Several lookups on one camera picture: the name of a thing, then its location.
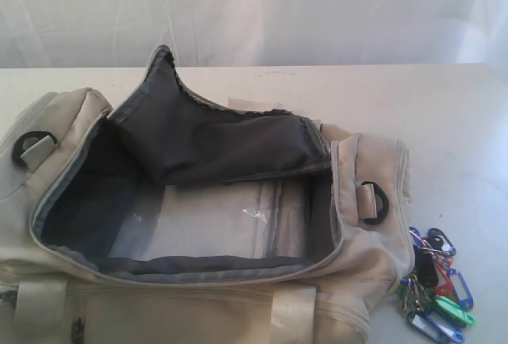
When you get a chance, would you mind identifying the black key tag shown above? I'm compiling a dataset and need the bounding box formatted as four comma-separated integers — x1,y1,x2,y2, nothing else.
415,248,439,288
426,227,456,256

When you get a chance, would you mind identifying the blue key tag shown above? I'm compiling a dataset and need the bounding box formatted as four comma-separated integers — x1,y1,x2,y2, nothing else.
426,317,465,343
447,268,470,300

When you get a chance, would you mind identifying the red key tag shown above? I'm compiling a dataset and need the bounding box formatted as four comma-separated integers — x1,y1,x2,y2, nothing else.
433,263,453,297

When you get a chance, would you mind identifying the white backdrop curtain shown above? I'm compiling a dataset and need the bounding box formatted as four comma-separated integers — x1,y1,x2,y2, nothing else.
1,0,507,69

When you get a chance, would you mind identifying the beige duffel bag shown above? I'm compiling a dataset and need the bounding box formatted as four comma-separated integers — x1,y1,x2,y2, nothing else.
1,46,414,343

